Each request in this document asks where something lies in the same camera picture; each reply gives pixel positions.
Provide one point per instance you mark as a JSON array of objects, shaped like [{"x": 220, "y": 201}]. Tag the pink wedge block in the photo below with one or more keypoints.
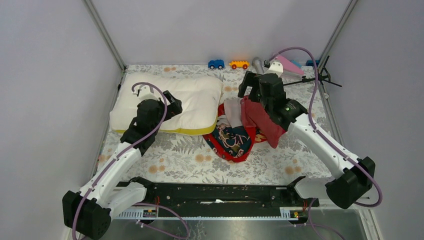
[{"x": 290, "y": 70}]

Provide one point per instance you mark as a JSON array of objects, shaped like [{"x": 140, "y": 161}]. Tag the white pillow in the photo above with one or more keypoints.
[{"x": 200, "y": 97}]

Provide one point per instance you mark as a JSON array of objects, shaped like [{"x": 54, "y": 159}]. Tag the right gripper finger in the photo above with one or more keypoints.
[
  {"x": 254, "y": 94},
  {"x": 249, "y": 75}
]

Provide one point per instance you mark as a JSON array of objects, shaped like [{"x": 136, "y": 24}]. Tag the blue toy car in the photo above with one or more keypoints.
[{"x": 216, "y": 64}]

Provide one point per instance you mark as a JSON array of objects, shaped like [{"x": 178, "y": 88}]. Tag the floral tablecloth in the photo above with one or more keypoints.
[{"x": 179, "y": 158}]

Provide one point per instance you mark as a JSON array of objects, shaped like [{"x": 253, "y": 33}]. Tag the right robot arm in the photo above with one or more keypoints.
[{"x": 351, "y": 176}]

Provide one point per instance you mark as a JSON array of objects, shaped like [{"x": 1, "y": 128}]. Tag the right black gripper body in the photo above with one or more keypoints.
[{"x": 264, "y": 101}]

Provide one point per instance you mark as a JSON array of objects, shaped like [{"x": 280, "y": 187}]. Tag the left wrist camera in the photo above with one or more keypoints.
[{"x": 146, "y": 92}]

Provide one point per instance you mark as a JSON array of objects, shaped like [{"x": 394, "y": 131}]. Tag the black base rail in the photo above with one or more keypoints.
[{"x": 223, "y": 201}]

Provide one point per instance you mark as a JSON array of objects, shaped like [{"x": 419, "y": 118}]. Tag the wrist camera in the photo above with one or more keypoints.
[
  {"x": 146, "y": 92},
  {"x": 276, "y": 67}
]

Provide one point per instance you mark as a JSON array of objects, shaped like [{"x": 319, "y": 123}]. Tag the black tripod stand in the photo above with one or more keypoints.
[{"x": 323, "y": 76}]

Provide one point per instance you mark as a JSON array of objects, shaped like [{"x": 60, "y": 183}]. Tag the orange toy car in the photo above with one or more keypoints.
[{"x": 239, "y": 64}]

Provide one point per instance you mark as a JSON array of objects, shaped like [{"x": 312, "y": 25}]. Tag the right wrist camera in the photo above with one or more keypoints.
[{"x": 276, "y": 67}]

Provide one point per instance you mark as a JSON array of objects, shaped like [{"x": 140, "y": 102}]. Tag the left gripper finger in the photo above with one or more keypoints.
[
  {"x": 172, "y": 112},
  {"x": 173, "y": 103}
]

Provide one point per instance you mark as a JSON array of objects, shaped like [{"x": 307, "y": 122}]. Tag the light blue block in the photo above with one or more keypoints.
[{"x": 296, "y": 63}]

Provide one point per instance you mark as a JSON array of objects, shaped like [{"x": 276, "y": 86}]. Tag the grey microphone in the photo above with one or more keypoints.
[{"x": 257, "y": 64}]

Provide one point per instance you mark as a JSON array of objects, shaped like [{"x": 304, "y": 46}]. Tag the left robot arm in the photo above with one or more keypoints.
[{"x": 90, "y": 210}]

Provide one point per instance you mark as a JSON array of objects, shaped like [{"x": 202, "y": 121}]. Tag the red printed pillowcase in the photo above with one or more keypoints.
[{"x": 240, "y": 124}]

